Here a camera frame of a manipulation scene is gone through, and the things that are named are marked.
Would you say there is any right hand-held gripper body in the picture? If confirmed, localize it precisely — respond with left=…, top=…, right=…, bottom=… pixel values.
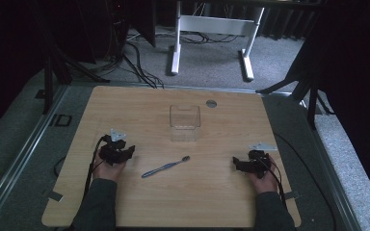
left=243, top=141, right=278, bottom=180

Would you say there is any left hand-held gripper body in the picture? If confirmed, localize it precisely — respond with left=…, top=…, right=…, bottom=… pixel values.
left=99, top=128, right=130, bottom=167

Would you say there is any person's left hand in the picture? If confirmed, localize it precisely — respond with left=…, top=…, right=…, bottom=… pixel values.
left=92, top=149, right=127, bottom=183

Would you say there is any person's right hand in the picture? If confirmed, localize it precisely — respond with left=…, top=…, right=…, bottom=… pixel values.
left=248, top=155, right=280, bottom=194

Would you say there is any blue toothbrush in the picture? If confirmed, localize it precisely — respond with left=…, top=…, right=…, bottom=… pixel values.
left=141, top=155, right=192, bottom=179

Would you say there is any clear plastic box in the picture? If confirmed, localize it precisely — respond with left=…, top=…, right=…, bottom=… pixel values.
left=169, top=104, right=202, bottom=143

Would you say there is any black metal stand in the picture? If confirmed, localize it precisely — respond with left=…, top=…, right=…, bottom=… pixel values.
left=255, top=32, right=336, bottom=131
left=28, top=0, right=112, bottom=116

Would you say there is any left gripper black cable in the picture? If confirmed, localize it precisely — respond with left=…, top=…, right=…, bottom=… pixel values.
left=82, top=135, right=112, bottom=201

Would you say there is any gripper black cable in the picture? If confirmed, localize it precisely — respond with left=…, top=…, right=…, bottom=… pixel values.
left=259, top=157, right=287, bottom=208
left=82, top=135, right=112, bottom=201

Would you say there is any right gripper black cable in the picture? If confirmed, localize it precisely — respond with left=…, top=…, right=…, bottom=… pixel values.
left=259, top=157, right=287, bottom=208

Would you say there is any long black floor cable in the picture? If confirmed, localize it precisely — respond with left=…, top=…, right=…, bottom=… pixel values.
left=273, top=132, right=337, bottom=231

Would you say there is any black floor socket frame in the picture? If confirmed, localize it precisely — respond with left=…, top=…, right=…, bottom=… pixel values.
left=54, top=114, right=73, bottom=127

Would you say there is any bundle of black floor cables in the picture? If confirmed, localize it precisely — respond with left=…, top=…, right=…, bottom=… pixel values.
left=86, top=28, right=243, bottom=90

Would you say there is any white metal table frame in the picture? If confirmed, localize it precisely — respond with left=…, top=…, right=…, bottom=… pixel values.
left=170, top=0, right=266, bottom=82

